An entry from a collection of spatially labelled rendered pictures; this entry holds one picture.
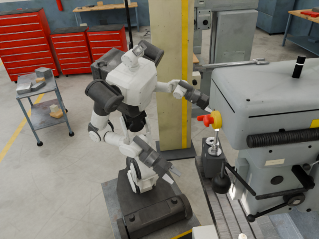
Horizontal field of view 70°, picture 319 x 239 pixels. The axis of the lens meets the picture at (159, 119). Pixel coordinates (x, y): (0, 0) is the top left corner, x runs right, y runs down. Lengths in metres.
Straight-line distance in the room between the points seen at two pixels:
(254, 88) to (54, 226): 2.49
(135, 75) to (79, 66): 4.55
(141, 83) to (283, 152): 0.72
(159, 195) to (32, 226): 1.48
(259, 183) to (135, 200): 1.30
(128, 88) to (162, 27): 1.33
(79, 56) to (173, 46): 3.49
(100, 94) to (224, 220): 1.02
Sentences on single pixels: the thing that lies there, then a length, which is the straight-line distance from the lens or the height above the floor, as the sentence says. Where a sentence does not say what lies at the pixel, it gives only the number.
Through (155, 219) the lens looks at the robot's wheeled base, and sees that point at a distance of 1.89.
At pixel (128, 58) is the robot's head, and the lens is 1.12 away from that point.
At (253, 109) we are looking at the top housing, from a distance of 0.62.
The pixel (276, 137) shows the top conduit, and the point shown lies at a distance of 0.67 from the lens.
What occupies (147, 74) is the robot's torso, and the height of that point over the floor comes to 1.70.
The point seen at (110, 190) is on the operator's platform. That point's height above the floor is 0.40.
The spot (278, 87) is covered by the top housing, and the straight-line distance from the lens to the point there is 0.71.
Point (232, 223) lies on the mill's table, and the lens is 1.52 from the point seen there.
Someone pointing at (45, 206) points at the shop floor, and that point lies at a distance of 3.02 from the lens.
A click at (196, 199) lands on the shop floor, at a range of 2.70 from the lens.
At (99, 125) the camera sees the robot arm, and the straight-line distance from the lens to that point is 1.26.
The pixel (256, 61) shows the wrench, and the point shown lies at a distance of 0.85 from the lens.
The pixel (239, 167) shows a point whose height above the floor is 1.54.
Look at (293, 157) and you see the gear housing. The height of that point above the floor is 1.68.
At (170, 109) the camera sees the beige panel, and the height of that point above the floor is 0.69.
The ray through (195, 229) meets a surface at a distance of 1.57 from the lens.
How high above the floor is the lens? 2.20
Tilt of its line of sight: 35 degrees down
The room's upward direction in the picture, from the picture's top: 4 degrees counter-clockwise
